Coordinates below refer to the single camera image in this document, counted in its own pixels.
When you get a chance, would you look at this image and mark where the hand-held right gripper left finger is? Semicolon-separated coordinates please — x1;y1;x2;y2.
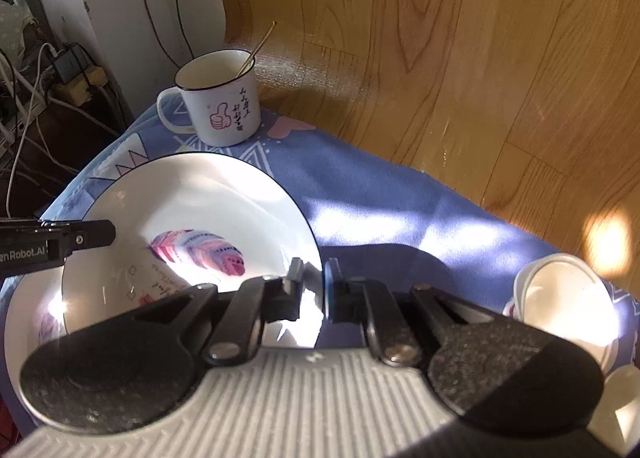
125;258;306;367

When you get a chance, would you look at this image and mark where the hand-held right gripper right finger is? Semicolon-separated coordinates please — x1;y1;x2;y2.
322;258;501;368

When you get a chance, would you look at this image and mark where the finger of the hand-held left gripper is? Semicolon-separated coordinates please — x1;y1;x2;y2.
39;219;117;259

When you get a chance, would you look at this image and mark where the white black-rimmed plate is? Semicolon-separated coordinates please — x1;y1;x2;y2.
4;265;71;431

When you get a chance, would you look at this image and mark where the white feather print plate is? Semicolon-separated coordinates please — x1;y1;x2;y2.
61;152;323;349

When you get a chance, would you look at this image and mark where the white cartoon print bowl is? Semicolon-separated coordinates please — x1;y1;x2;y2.
502;253;621;375

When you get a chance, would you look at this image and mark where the cream plain bowl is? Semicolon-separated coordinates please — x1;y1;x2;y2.
587;365;640;456

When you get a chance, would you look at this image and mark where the blue patterned tablecloth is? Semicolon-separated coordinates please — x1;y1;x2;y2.
0;102;640;458

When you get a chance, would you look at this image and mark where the yellowed power strip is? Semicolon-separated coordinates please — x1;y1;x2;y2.
47;65;108;104

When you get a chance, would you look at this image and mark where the black power adapter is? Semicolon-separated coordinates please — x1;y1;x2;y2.
52;44;90;82

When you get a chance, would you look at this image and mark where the white enamel mug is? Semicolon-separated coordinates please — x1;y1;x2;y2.
156;48;262;147

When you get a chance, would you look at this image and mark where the grey spotted cloth cover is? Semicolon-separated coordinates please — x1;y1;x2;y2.
0;0;33;66

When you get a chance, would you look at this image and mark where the white cable bundle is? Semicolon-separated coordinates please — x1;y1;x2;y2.
0;40;126;219

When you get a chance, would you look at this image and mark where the wood grain wall sheet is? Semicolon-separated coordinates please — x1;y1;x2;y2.
205;0;640;299

